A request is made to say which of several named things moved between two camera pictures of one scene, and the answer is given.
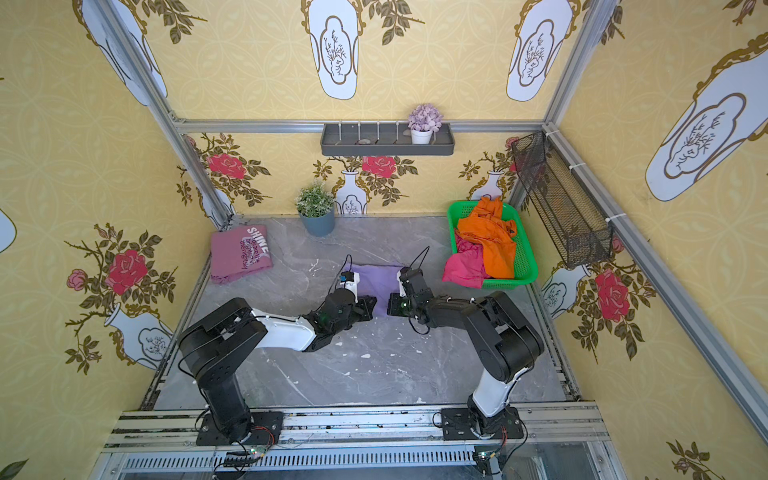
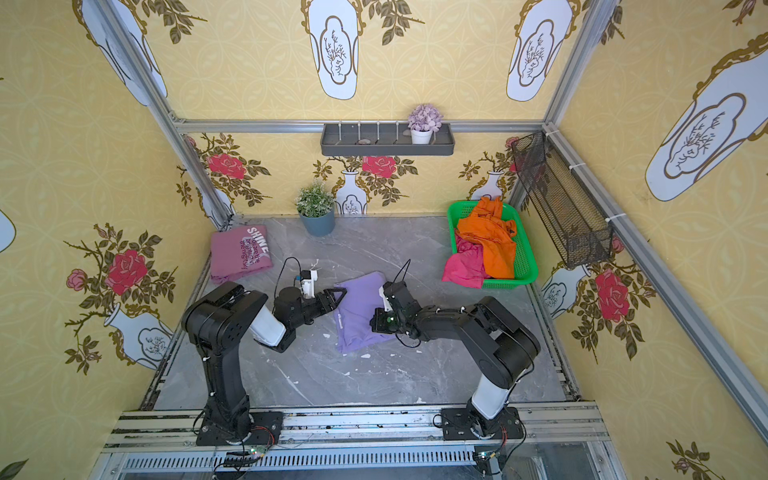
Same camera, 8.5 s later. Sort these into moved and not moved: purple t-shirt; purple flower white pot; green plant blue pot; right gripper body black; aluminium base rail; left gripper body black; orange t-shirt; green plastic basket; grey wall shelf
Moved: purple t-shirt; left gripper body black; right gripper body black
Not moved: aluminium base rail; grey wall shelf; green plant blue pot; orange t-shirt; purple flower white pot; green plastic basket
